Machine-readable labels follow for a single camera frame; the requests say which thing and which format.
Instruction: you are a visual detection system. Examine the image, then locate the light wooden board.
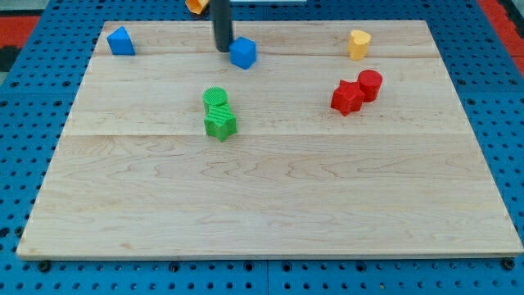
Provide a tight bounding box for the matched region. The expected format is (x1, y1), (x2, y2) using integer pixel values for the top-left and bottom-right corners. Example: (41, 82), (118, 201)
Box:
(17, 20), (523, 261)

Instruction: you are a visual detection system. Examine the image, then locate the red cylinder block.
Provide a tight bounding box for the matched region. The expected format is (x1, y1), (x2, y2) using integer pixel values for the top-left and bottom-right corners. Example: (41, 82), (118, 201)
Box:
(357, 70), (383, 102)

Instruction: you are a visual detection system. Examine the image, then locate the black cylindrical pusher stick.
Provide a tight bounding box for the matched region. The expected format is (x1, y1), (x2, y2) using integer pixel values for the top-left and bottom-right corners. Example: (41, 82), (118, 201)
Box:
(210, 0), (233, 52)

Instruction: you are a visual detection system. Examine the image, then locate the yellow heart block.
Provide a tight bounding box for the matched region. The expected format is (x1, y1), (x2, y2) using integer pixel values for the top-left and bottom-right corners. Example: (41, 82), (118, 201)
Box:
(347, 29), (371, 61)

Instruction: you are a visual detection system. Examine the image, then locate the green cylinder block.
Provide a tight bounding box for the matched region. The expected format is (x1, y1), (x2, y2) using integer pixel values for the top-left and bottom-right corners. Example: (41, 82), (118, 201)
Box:
(202, 87), (228, 114)

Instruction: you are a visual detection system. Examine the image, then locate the green star block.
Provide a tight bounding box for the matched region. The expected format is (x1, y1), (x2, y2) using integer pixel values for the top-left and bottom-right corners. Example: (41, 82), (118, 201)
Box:
(204, 103), (237, 142)

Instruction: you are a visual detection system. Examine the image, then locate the blue cube block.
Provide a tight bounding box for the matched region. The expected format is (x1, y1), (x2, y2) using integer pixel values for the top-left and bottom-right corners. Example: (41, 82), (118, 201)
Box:
(229, 37), (256, 70)

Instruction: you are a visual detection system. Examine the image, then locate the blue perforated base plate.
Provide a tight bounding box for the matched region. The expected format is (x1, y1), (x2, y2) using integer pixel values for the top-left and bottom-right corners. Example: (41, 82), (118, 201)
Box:
(1, 0), (523, 294)

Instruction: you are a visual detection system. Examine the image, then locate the red star block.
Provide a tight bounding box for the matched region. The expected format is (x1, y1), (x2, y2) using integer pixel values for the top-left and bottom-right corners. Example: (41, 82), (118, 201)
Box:
(331, 79), (365, 116)

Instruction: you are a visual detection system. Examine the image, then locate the blue triangle block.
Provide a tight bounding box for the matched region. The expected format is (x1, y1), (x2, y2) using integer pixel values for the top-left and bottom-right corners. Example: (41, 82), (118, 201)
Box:
(106, 26), (135, 56)

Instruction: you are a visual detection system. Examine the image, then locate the orange block at top edge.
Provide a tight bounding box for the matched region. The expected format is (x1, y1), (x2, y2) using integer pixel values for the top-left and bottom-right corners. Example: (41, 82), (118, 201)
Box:
(185, 0), (210, 15)

